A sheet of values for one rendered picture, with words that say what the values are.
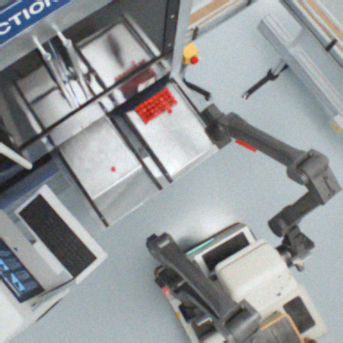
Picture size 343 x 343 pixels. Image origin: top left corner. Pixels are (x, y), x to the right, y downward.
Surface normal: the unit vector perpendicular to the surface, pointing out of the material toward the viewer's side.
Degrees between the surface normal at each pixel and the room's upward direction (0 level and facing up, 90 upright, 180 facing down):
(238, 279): 42
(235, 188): 0
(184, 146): 0
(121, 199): 0
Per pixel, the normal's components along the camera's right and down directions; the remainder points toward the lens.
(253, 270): -0.32, -0.76
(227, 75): 0.00, -0.26
